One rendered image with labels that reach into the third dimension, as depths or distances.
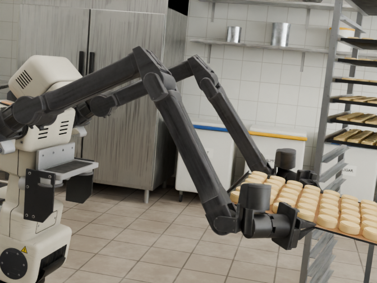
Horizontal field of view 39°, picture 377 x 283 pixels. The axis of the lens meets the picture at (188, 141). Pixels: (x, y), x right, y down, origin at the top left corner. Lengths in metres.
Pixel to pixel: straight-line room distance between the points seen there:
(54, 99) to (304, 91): 4.19
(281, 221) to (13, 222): 0.88
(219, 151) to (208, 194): 3.65
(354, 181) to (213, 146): 1.29
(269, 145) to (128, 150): 1.28
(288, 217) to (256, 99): 4.22
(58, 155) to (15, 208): 0.21
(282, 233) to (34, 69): 0.88
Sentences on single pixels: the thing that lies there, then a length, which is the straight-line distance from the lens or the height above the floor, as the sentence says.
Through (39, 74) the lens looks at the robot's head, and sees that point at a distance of 1.66.
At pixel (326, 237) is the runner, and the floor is 0.50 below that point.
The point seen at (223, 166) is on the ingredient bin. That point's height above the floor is 0.41.
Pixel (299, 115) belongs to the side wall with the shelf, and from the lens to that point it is 5.46.
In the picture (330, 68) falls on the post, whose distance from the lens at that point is 2.43.
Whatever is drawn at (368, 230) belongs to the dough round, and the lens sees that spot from 1.38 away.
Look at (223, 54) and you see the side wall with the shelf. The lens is 5.50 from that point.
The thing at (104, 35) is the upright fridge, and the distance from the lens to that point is 4.86.
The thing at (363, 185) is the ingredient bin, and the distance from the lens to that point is 4.91.
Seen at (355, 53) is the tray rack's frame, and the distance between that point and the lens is 3.03.
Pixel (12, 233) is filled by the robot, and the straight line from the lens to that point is 1.78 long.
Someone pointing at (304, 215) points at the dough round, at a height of 0.99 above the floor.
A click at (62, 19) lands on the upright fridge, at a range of 5.04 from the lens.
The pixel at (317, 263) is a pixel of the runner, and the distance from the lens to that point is 2.77.
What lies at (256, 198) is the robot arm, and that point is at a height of 1.05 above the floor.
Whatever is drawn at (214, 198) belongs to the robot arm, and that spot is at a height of 1.03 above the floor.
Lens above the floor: 1.34
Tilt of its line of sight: 9 degrees down
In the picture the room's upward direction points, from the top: 5 degrees clockwise
